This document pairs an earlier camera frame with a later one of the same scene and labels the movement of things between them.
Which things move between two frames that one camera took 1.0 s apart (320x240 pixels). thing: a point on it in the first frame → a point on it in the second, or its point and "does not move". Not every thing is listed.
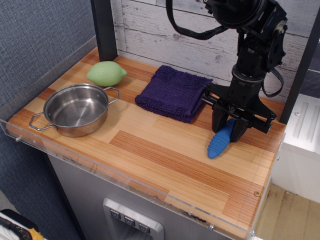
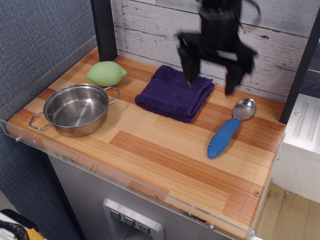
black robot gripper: x=242 y=101 → x=219 y=39
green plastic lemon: x=106 y=73 does not move
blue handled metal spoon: x=220 y=141 does not move
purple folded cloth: x=175 y=93 does not move
